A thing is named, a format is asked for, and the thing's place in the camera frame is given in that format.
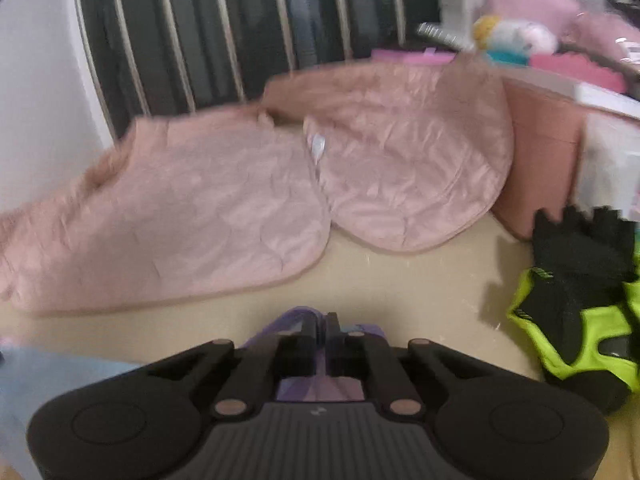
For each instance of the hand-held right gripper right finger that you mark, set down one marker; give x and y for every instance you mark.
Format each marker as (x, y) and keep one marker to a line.
(332, 350)

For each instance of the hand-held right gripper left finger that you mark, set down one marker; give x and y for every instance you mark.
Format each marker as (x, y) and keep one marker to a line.
(307, 350)

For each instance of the pink mesh shirt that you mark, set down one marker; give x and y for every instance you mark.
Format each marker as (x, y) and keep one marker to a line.
(295, 322)

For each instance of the pink quilted jacket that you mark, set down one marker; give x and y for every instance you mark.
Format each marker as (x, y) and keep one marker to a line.
(200, 200)

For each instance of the black neon yellow glove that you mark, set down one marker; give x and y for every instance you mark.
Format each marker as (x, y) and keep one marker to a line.
(565, 260)

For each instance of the pink storage box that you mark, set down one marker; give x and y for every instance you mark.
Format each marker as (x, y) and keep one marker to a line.
(540, 160)

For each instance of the pink flat box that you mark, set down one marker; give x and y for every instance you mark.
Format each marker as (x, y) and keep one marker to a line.
(410, 56)

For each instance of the patterned plastic packet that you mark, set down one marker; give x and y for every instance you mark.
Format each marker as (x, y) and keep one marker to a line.
(445, 36)

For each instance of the window with dark blinds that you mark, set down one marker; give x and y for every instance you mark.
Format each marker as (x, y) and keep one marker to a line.
(255, 20)

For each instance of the metal window grille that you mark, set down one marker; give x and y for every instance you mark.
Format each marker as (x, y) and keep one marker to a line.
(282, 15)

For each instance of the pink textured pad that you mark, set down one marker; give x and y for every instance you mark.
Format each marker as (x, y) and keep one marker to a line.
(575, 71)

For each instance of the white plush toy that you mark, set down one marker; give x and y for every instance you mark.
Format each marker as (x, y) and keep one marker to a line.
(530, 37)

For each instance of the pink fluffy cloth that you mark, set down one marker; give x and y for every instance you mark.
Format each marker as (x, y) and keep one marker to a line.
(605, 35)

